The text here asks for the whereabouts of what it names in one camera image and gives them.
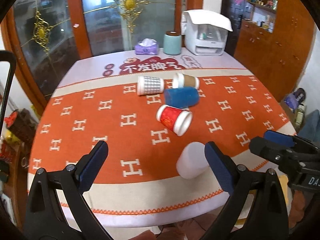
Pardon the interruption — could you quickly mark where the white plastic cup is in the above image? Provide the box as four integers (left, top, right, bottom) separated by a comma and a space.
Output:
176, 142, 209, 179

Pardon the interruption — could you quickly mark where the red paper cup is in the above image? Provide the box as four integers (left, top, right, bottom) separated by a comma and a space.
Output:
156, 105, 193, 137

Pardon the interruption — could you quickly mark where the blue plastic cup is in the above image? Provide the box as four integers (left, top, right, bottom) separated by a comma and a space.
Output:
164, 87, 200, 109

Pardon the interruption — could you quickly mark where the brown sleeve paper cup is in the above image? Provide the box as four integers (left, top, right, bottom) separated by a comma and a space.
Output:
172, 73, 200, 89

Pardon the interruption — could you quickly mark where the grey checked paper cup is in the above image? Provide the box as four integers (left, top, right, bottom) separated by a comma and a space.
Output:
137, 76, 164, 96

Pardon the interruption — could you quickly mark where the wooden cabinet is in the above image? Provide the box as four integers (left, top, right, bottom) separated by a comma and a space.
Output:
234, 0, 315, 101

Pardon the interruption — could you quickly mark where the white countertop appliance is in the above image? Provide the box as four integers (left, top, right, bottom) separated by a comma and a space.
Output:
183, 16, 233, 56

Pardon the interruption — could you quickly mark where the orange H-pattern tablecloth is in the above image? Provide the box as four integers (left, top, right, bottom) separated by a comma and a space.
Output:
28, 49, 295, 227

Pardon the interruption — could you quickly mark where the teal cylindrical canister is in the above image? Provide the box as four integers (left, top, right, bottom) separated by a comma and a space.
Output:
163, 31, 182, 55

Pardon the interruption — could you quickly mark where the purple tissue pack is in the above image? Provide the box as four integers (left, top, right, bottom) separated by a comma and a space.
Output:
135, 38, 159, 55

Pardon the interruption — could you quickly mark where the wooden glass door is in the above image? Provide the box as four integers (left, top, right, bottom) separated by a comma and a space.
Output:
1, 0, 203, 113

